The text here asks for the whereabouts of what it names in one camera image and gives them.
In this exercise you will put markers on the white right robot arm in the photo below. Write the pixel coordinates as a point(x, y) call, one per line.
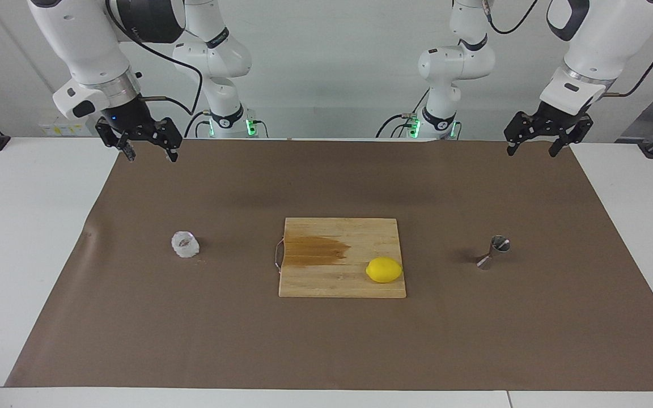
point(77, 34)

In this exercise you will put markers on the brown table mat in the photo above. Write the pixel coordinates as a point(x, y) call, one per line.
point(247, 340)

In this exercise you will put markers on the yellow lemon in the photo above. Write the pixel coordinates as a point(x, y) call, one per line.
point(384, 270)

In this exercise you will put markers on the steel double jigger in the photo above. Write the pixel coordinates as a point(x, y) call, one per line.
point(497, 246)

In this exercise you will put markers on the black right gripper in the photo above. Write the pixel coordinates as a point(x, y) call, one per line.
point(131, 119)

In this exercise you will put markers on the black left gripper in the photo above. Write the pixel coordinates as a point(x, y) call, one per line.
point(556, 120)

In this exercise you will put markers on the clear plastic cup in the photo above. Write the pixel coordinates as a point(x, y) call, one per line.
point(185, 245)

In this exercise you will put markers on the wooden cutting board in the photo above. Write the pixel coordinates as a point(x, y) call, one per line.
point(360, 238)

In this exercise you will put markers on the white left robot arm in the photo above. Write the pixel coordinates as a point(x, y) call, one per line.
point(604, 39)

